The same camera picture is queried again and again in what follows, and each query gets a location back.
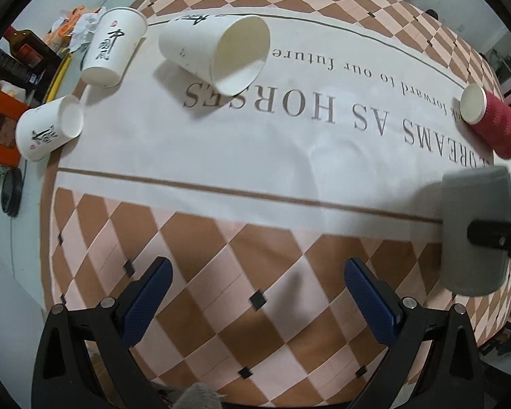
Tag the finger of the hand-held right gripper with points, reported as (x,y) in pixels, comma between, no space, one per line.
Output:
(492,233)

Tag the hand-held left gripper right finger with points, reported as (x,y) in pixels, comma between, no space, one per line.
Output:
(372,302)

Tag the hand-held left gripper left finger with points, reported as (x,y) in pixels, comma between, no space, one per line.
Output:
(147,302)

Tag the grey cup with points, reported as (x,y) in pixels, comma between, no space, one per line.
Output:
(472,204)

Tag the red ribbed paper cup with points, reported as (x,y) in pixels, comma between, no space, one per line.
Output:
(500,125)

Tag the white paper cup black calligraphy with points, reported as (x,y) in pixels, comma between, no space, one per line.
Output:
(110,47)
(42,130)

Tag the large white paper cup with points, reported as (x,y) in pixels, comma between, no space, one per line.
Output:
(200,47)

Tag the grey furry cloth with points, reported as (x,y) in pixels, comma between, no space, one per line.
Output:
(196,397)

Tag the checkered printed tablecloth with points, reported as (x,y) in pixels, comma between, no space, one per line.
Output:
(255,170)

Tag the black round lid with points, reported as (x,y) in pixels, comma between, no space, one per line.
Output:
(12,191)

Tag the orange box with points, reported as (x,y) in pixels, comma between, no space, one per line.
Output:
(1,125)

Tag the black box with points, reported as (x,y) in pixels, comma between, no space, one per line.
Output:
(10,68)

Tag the brown glass bottle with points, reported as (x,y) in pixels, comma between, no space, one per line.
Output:
(23,49)

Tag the crumpled white paper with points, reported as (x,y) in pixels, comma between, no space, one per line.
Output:
(81,27)

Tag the orange snack packet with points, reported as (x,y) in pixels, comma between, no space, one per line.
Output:
(64,25)

